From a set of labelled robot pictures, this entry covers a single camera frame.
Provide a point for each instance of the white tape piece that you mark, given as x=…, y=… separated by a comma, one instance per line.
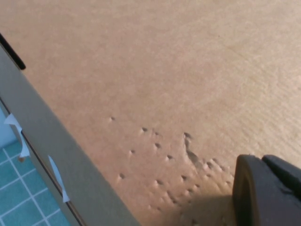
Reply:
x=10, y=120
x=57, y=175

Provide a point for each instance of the green checked tablecloth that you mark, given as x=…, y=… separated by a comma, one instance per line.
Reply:
x=18, y=200

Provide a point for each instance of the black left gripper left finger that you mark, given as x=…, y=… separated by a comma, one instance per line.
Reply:
x=256, y=200

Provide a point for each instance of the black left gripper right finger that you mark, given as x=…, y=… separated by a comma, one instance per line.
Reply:
x=287, y=174

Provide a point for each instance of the cardboard shoe box shell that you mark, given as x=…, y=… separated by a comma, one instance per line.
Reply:
x=141, y=70

